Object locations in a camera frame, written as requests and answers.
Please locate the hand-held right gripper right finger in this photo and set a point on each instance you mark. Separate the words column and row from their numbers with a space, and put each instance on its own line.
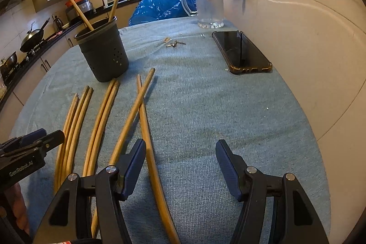
column 227, row 172

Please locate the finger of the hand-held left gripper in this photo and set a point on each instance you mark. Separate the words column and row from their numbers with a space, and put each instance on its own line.
column 33, row 136
column 51, row 139

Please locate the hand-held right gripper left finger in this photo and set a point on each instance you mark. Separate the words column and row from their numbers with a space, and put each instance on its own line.
column 137, row 169

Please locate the dark grey perforated utensil holder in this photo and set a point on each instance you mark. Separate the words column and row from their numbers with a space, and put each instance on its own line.
column 103, row 58

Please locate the person's left hand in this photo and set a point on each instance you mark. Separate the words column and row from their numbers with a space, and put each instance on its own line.
column 17, row 204

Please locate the blue-grey tablecloth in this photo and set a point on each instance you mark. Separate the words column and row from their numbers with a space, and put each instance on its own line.
column 200, row 118

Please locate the white base cabinets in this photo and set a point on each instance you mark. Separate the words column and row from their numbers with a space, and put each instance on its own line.
column 31, row 75

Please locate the metal cooking pot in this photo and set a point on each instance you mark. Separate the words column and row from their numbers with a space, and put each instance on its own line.
column 8, row 65

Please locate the black kitchen countertop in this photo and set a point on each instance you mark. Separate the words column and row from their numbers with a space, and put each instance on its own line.
column 37, row 54

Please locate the black wok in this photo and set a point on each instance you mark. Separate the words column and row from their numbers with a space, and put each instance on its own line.
column 30, row 39

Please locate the dark kettle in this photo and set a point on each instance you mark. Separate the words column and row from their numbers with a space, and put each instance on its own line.
column 58, row 22

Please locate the black smartphone in clear case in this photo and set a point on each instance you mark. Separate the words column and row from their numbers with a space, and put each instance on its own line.
column 243, row 52

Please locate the small bunch of keys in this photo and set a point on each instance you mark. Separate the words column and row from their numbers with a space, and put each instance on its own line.
column 173, row 44

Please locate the blue plastic bag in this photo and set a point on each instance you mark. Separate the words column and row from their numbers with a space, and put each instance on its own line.
column 154, row 6

